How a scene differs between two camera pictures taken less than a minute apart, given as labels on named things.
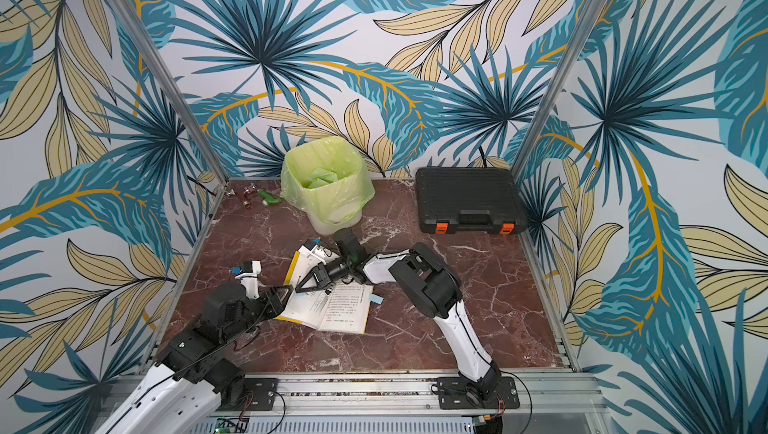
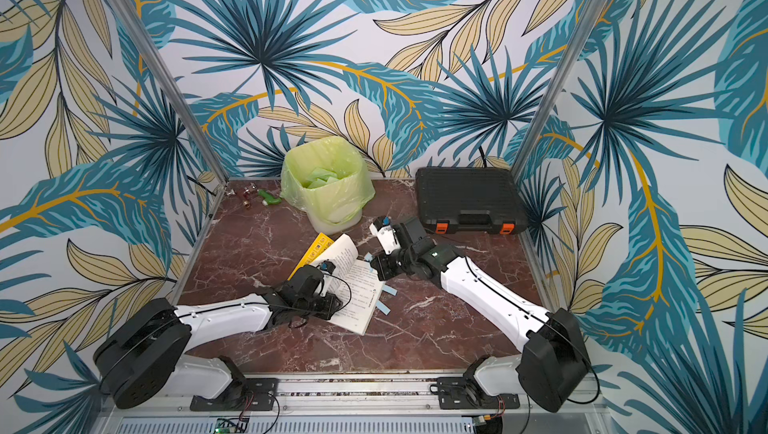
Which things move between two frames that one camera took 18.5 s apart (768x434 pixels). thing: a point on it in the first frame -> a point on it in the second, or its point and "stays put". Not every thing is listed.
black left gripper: x=274 y=305 -> x=329 y=310
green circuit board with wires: x=232 y=425 stays put
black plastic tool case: x=469 y=200 stays put
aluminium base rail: x=409 y=406 stays put
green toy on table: x=269 y=199 stays put
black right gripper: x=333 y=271 -> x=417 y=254
